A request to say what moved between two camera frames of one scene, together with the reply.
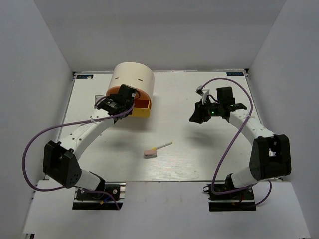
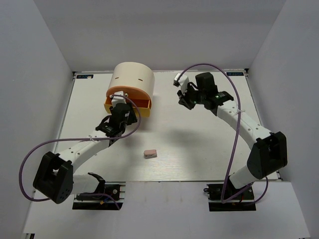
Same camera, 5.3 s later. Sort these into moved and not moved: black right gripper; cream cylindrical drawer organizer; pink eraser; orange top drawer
Moved: black right gripper
Not moved: pink eraser; cream cylindrical drawer organizer; orange top drawer
